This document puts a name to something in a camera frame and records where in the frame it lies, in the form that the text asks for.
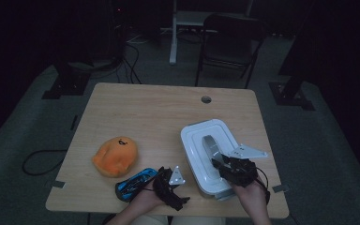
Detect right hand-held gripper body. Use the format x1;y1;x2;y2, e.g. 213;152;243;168
218;142;269;189

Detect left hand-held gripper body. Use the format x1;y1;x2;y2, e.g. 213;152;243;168
152;165;191;212

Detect translucent grey storage box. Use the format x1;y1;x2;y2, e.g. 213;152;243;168
214;188;237;202

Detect blue handheld device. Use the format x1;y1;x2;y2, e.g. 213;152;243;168
115;167;159;203

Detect orange plush toy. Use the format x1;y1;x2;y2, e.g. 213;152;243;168
92;136;139;178

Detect person's right hand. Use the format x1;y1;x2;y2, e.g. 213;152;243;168
230;177;272;218

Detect black stand with base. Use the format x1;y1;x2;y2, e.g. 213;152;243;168
268;0;351;112
41;59;92;100

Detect small black bar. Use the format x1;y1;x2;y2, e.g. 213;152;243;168
69;114;80;132

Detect black folding chair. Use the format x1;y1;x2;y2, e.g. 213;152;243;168
195;13;267;90

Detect dark computer tower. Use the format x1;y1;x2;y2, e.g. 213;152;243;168
105;0;128;64

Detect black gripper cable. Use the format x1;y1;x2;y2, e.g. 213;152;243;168
255;167;272;205

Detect black cables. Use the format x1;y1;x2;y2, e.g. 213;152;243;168
115;42;143;85

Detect white desk frame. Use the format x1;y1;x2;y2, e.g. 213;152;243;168
169;0;255;66

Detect black floor cable loop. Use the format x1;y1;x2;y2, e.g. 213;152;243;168
22;149;68;177

